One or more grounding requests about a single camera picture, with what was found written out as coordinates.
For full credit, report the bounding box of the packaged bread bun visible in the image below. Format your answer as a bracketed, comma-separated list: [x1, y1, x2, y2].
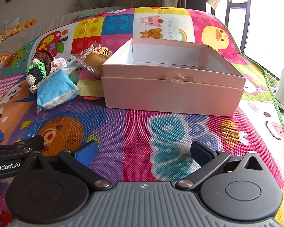
[71, 41, 113, 79]

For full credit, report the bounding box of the crochet doll green scarf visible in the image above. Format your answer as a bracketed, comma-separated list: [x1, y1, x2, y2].
[26, 49, 54, 94]

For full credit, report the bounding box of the teal plastic toy frame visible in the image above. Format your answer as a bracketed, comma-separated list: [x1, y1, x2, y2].
[67, 61, 82, 84]

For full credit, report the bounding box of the blue tissue pack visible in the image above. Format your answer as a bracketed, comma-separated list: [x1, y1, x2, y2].
[36, 67, 81, 114]

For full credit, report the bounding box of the yellow green plastic toy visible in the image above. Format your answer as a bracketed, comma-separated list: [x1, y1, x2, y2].
[76, 79, 104, 100]

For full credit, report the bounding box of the yellow plush toys row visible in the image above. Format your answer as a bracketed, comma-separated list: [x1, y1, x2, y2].
[3, 18, 36, 39]

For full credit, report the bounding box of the orange fish plush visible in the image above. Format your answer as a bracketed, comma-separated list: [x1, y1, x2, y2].
[0, 54, 10, 65]

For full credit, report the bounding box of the colourful cartoon play mat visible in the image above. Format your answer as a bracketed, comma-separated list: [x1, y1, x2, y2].
[0, 7, 284, 226]

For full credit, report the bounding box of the pink cardboard box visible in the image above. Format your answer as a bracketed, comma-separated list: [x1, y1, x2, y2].
[101, 38, 246, 116]

